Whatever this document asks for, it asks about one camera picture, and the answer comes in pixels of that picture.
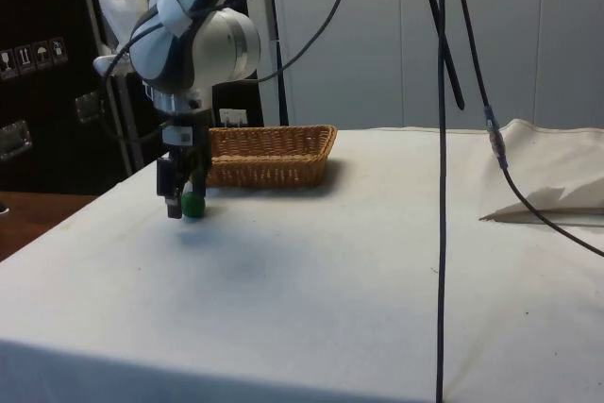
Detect green ball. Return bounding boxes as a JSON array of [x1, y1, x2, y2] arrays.
[[181, 191, 207, 220]]

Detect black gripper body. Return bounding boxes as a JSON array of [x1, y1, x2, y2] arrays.
[[159, 110, 212, 153]]

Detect brown wicker basket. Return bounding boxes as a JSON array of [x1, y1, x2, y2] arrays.
[[204, 125, 339, 190]]

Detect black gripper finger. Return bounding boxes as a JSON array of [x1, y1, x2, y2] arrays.
[[156, 150, 184, 221], [188, 150, 211, 197]]

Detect pale lockers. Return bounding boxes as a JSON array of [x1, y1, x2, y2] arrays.
[[238, 0, 604, 133]]

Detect black cabinet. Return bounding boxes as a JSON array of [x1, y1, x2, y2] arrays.
[[0, 0, 264, 196]]

